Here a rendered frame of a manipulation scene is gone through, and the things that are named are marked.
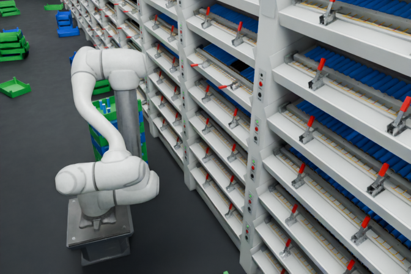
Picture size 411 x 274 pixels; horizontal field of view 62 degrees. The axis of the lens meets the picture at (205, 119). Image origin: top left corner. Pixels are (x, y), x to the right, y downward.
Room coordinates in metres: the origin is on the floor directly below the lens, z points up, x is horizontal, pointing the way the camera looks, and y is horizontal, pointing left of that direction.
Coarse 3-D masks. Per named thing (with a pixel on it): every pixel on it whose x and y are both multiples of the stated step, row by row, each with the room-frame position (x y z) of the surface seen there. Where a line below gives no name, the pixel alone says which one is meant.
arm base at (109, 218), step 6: (114, 210) 1.27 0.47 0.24; (84, 216) 1.21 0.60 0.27; (102, 216) 1.21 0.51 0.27; (108, 216) 1.23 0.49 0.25; (114, 216) 1.24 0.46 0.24; (84, 222) 1.19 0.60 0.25; (90, 222) 1.19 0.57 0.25; (96, 222) 1.18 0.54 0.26; (102, 222) 1.20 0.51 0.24; (108, 222) 1.20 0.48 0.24; (114, 222) 1.20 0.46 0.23; (96, 228) 1.15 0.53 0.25
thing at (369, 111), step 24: (288, 48) 1.08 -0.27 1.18; (312, 48) 1.12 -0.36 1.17; (336, 48) 1.04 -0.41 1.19; (288, 72) 1.02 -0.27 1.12; (312, 72) 0.98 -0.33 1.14; (336, 72) 0.92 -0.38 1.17; (360, 72) 0.90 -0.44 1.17; (384, 72) 0.87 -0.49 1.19; (312, 96) 0.89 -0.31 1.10; (336, 96) 0.85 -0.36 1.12; (360, 96) 0.81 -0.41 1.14; (384, 96) 0.77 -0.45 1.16; (408, 96) 0.68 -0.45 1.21; (360, 120) 0.73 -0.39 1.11; (384, 120) 0.71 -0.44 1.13; (408, 120) 0.69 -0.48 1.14; (384, 144) 0.67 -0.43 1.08; (408, 144) 0.62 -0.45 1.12
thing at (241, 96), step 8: (200, 40) 1.72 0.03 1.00; (208, 40) 1.74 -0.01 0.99; (184, 48) 1.68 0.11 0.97; (192, 48) 1.70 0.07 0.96; (200, 48) 1.70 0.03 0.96; (192, 56) 1.67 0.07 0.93; (200, 72) 1.57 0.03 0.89; (208, 72) 1.48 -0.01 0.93; (216, 72) 1.46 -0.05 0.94; (216, 80) 1.40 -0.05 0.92; (224, 80) 1.37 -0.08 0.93; (232, 80) 1.36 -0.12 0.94; (224, 88) 1.33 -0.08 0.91; (240, 88) 1.28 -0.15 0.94; (232, 96) 1.28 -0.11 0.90; (240, 96) 1.23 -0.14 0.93; (248, 96) 1.22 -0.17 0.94; (240, 104) 1.23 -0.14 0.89; (248, 104) 1.17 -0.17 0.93
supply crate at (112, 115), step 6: (96, 102) 1.93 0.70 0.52; (102, 102) 1.96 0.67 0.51; (114, 102) 2.00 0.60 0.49; (138, 102) 1.89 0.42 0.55; (96, 108) 1.92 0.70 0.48; (114, 108) 1.92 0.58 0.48; (138, 108) 1.89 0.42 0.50; (102, 114) 1.85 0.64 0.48; (108, 114) 1.78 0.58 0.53; (114, 114) 1.80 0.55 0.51; (108, 120) 1.77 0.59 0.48
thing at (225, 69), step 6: (198, 48) 1.68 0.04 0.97; (204, 54) 1.60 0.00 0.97; (216, 60) 1.52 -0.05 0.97; (222, 66) 1.45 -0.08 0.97; (222, 72) 1.42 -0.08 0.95; (228, 72) 1.39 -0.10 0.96; (234, 72) 1.37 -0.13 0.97; (234, 78) 1.35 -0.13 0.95; (240, 78) 1.31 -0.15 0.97; (246, 84) 1.26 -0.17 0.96; (252, 84) 1.25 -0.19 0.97; (252, 90) 1.23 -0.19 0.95
